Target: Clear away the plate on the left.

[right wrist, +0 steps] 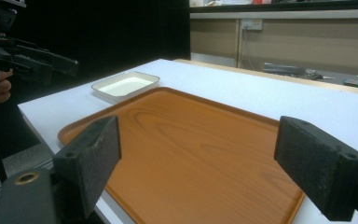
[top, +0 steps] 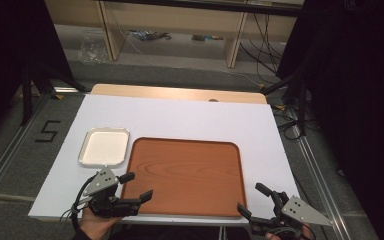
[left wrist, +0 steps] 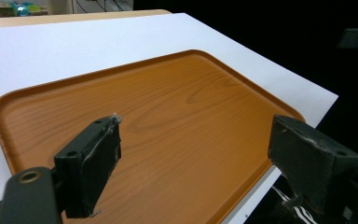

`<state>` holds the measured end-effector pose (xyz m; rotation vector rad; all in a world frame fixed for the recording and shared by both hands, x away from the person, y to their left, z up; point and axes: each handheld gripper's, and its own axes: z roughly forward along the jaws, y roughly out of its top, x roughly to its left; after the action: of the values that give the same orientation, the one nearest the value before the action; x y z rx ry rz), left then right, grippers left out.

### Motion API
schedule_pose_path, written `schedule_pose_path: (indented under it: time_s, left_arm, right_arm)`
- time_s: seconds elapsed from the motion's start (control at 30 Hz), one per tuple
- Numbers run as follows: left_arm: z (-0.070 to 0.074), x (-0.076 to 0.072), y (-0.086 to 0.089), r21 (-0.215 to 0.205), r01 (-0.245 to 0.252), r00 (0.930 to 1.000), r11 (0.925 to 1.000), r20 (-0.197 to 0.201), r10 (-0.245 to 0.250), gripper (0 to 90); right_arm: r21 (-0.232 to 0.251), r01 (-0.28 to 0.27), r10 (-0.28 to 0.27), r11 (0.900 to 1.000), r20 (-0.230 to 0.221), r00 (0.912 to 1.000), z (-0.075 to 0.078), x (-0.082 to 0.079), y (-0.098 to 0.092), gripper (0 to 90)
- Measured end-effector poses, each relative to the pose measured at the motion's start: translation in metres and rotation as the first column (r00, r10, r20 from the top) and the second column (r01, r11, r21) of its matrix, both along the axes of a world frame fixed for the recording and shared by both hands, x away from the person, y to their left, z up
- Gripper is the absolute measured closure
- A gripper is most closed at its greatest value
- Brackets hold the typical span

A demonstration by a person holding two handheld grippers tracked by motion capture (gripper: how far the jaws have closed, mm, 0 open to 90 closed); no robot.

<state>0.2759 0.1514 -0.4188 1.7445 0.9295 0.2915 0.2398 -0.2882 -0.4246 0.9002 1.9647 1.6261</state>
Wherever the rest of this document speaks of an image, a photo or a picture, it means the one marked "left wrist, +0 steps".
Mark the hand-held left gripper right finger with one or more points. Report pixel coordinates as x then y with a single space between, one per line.
307 161

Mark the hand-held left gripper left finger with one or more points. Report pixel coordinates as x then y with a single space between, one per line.
87 168

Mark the colourful toys pile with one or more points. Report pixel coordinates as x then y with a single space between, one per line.
18 8

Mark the wood-grain orange tray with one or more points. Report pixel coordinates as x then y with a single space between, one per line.
180 118

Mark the dark box on stand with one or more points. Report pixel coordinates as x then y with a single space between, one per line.
355 38

